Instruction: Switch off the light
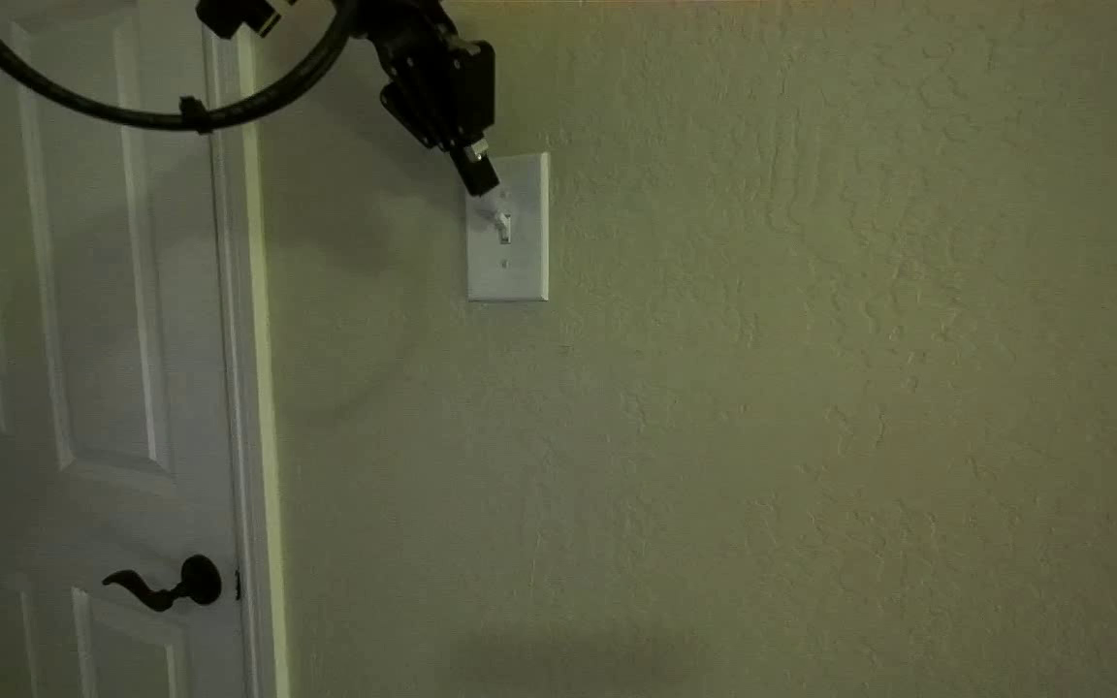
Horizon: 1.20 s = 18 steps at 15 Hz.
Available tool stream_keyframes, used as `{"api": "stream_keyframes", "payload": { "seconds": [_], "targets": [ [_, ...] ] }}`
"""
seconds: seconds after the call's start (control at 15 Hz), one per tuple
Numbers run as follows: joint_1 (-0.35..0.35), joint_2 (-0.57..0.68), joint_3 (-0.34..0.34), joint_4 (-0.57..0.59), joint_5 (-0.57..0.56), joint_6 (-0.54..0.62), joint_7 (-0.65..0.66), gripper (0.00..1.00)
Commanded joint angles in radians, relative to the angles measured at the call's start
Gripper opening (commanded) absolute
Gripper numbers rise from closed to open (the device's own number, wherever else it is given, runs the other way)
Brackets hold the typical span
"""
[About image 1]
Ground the white panelled door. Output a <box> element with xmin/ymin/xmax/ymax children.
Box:
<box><xmin>0</xmin><ymin>0</ymin><xmax>251</xmax><ymax>698</ymax></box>

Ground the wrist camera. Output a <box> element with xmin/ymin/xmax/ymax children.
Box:
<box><xmin>195</xmin><ymin>0</ymin><xmax>285</xmax><ymax>41</ymax></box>

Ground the white light switch plate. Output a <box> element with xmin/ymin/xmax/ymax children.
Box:
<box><xmin>466</xmin><ymin>152</ymin><xmax>551</xmax><ymax>302</ymax></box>

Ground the white door frame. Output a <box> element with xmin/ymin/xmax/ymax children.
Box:
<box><xmin>202</xmin><ymin>0</ymin><xmax>291</xmax><ymax>698</ymax></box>

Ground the dark lever door handle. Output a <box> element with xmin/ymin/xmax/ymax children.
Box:
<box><xmin>102</xmin><ymin>554</ymin><xmax>224</xmax><ymax>613</ymax></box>

